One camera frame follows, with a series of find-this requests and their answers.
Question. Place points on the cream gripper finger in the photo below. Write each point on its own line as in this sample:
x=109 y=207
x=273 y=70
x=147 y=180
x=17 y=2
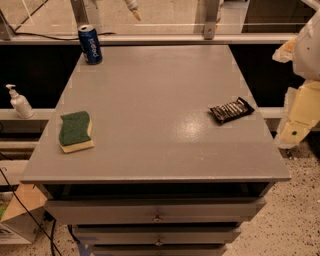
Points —
x=301 y=114

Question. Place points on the blue pepsi can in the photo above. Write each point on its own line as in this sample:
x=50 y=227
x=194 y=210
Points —
x=90 y=44

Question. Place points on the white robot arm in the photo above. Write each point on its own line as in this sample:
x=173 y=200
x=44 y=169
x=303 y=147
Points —
x=303 y=50

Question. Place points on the green and yellow sponge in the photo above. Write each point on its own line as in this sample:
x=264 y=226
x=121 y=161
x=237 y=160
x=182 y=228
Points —
x=75 y=132

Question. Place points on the black snack bar wrapper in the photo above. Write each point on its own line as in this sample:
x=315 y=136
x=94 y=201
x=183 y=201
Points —
x=231 y=111

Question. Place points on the top grey drawer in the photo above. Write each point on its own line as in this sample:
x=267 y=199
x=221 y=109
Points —
x=94 y=212

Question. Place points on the grey drawer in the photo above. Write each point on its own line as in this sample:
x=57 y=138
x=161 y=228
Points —
x=94 y=212
x=157 y=235
x=165 y=250

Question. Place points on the grey drawer cabinet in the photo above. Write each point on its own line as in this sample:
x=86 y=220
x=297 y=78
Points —
x=154 y=135

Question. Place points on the middle grey drawer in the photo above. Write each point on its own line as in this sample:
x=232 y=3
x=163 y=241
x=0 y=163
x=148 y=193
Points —
x=157 y=235

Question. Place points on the cream nozzle tip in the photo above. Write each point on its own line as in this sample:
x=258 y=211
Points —
x=132 y=5

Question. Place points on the bottom grey drawer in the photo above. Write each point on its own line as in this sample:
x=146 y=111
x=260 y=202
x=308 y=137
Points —
x=165 y=250

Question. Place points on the white pump lotion bottle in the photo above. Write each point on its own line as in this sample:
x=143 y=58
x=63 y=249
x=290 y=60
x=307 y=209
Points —
x=20 y=103

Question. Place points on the cardboard box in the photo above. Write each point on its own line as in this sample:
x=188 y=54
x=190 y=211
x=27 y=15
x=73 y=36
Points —
x=20 y=222

